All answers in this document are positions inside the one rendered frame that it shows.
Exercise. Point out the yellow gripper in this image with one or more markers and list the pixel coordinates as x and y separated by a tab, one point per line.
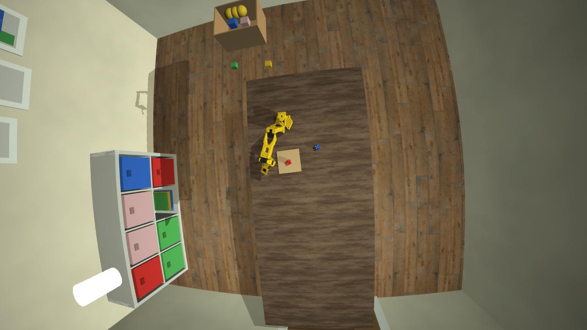
264	168

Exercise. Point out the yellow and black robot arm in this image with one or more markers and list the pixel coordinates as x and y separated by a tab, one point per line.
279	126

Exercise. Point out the tan flat mat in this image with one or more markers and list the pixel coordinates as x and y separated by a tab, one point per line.
293	156

